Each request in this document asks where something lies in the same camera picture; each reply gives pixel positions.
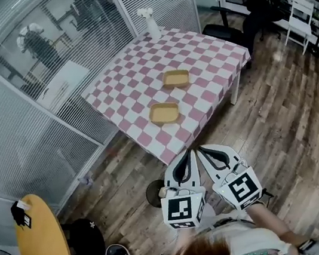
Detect black device with white tag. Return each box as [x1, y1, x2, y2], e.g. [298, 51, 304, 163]
[8, 198, 34, 232]

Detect black bag with flower mark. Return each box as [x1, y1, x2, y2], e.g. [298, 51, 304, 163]
[60, 214, 108, 255]

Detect clear plastic floor item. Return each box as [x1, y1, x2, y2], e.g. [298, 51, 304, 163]
[78, 173, 94, 187]

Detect tan paper container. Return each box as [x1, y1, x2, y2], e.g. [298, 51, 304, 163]
[147, 100, 183, 128]
[161, 67, 192, 91]

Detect person's right forearm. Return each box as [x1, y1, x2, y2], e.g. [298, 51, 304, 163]
[246, 196, 302, 253]

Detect person's white shirt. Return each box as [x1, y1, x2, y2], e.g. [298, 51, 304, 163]
[193, 201, 319, 255]

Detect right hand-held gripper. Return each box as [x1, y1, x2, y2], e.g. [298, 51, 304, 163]
[195, 136, 266, 217]

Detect black round trash bin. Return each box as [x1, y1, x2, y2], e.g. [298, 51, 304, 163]
[143, 178, 170, 210]

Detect white flowers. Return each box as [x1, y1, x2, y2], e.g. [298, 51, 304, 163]
[136, 6, 155, 21]

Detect black wristwatch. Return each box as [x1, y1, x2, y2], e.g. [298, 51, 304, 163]
[296, 237, 319, 255]

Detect pink checkered tablecloth table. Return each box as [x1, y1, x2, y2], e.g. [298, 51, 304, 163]
[71, 12, 266, 178]

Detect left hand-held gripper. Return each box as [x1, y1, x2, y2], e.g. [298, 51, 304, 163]
[152, 147, 212, 234]

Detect black office chair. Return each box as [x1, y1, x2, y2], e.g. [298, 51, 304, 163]
[196, 0, 297, 63]

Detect white folding chair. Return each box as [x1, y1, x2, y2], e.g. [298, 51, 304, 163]
[277, 0, 319, 59]

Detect yellow round table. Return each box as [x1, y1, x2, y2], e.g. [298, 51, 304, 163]
[9, 189, 72, 255]

